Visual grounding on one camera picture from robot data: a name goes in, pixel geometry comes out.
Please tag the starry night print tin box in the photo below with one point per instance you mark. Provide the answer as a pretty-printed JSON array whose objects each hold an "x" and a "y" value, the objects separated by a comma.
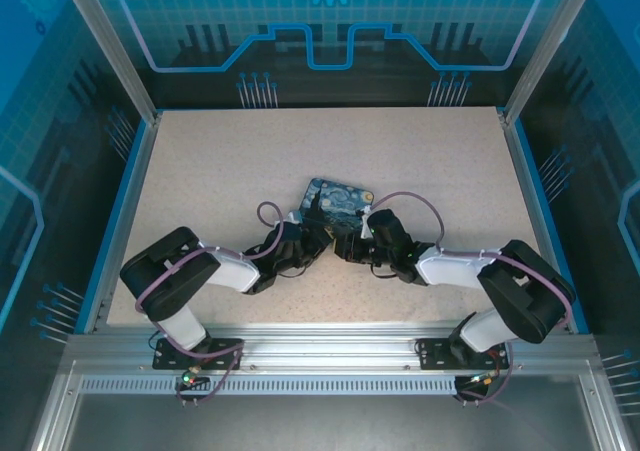
[{"x": 335, "y": 203}]

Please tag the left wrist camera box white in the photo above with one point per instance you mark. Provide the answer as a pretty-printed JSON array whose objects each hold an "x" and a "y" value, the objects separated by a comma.
[{"x": 294, "y": 216}]

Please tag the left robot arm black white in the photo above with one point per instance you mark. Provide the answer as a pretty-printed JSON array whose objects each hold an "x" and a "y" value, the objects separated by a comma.
[{"x": 185, "y": 276}]

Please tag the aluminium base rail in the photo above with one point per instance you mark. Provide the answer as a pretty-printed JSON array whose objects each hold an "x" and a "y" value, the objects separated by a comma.
[{"x": 325, "y": 346}]

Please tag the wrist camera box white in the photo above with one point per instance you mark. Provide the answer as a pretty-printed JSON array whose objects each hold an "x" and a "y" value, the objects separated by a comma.
[
  {"x": 365, "y": 212},
  {"x": 294, "y": 216}
]

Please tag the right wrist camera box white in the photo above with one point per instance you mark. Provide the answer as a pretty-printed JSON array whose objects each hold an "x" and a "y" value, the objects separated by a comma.
[{"x": 365, "y": 212}]

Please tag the aluminium corner post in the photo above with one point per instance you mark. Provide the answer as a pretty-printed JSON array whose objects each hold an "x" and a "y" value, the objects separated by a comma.
[
  {"x": 547, "y": 46},
  {"x": 107, "y": 46}
]

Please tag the aluminium side rail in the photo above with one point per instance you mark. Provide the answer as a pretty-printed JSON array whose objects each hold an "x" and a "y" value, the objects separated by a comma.
[
  {"x": 127, "y": 211},
  {"x": 532, "y": 186}
]

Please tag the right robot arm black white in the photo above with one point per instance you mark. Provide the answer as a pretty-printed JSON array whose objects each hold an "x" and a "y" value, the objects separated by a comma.
[{"x": 510, "y": 281}]

